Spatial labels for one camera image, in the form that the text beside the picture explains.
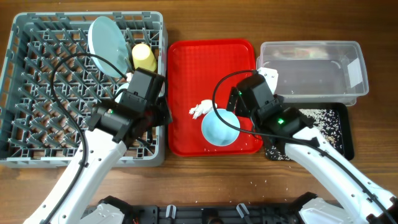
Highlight light blue food bowl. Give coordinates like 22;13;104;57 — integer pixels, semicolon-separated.
201;109;240;147

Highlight yellow plastic cup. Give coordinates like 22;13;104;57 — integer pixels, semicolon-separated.
132;43;157;72

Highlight light blue plate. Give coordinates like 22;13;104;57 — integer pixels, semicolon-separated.
88;16;129;78

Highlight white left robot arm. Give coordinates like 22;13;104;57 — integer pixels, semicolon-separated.
26;68;171;223

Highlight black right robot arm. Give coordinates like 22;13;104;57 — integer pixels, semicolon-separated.
226;70;397;223

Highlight grey dishwasher rack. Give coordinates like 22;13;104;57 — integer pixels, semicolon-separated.
0;11;169;169

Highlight crumpled white napkin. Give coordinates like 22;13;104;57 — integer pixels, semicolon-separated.
189;100;213;119

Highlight red plastic tray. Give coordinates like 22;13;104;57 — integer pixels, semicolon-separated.
167;39;262;157

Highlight clear plastic bin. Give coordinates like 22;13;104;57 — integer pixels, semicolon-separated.
256;40;369;106

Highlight spilled rice and scraps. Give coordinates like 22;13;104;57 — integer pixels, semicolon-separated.
265;109;345;161

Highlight black tray bin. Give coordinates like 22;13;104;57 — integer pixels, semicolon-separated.
262;102;355;162

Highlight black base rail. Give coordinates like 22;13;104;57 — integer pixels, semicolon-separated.
98;192;318;224

